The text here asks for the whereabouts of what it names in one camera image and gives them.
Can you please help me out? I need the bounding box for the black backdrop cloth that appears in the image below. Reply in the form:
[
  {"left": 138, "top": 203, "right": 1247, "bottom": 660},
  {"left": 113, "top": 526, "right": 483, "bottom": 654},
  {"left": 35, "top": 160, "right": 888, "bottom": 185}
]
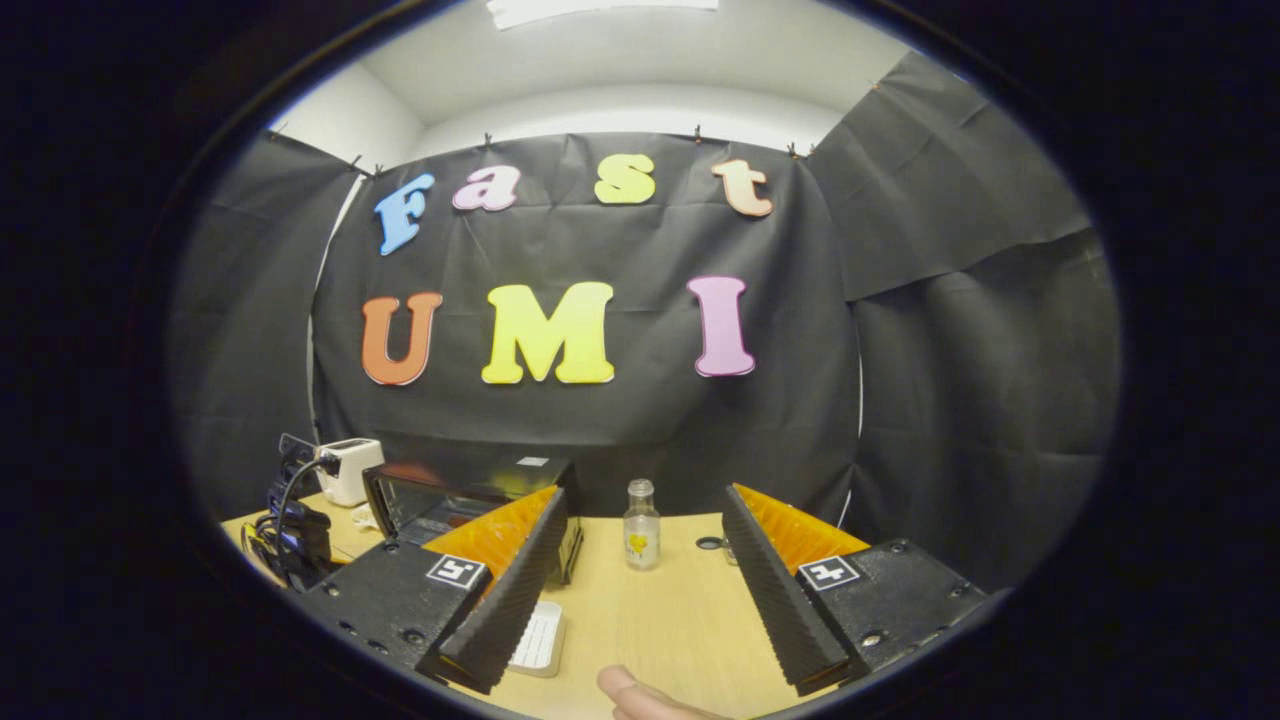
[{"left": 168, "top": 50, "right": 1121, "bottom": 591}]

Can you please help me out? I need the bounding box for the white ribbed tray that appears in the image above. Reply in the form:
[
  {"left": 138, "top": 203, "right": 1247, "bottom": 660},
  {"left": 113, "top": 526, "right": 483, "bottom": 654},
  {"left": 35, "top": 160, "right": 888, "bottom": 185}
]
[{"left": 507, "top": 600, "right": 567, "bottom": 680}]

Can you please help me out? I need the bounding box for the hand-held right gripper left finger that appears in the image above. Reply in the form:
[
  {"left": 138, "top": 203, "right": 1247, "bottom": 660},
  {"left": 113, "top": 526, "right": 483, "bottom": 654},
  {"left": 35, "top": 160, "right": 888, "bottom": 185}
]
[{"left": 298, "top": 485, "right": 570, "bottom": 696}]

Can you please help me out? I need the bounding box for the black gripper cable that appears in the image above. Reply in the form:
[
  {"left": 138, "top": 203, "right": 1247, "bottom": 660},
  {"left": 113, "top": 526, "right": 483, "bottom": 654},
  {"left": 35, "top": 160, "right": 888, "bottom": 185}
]
[{"left": 272, "top": 456, "right": 339, "bottom": 546}]

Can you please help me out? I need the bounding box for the clear bottle with yellow label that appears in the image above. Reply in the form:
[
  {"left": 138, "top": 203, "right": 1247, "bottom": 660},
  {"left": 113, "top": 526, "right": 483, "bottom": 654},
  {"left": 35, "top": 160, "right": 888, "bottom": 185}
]
[{"left": 623, "top": 479, "right": 662, "bottom": 572}]

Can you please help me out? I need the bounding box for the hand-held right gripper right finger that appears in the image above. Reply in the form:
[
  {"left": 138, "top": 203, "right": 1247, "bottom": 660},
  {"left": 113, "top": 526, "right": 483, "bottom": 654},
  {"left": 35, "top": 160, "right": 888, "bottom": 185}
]
[{"left": 720, "top": 482, "right": 991, "bottom": 698}]

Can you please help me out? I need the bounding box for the ceiling light panel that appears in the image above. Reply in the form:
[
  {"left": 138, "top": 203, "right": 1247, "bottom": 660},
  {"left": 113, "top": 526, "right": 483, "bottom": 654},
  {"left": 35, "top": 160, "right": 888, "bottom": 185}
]
[{"left": 487, "top": 0, "right": 719, "bottom": 31}]

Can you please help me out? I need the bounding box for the black electric oven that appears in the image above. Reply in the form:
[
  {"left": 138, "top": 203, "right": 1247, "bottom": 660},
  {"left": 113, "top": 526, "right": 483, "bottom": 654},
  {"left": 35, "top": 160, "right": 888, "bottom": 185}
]
[{"left": 362, "top": 456, "right": 585, "bottom": 587}]

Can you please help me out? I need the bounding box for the white toaster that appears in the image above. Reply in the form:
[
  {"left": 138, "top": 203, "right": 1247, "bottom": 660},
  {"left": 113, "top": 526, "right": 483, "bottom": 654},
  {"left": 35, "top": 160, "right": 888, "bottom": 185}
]
[{"left": 315, "top": 438, "right": 386, "bottom": 508}]

